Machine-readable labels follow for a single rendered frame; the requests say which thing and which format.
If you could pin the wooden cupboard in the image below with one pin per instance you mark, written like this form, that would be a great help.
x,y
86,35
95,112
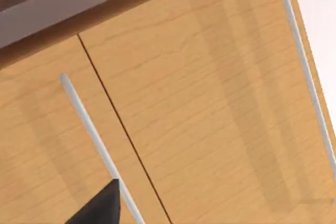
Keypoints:
x,y
110,6

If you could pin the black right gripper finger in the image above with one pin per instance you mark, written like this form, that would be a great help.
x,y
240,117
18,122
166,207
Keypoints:
x,y
102,205

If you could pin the wooden cupboard door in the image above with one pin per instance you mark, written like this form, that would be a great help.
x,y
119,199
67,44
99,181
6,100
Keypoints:
x,y
39,142
210,103

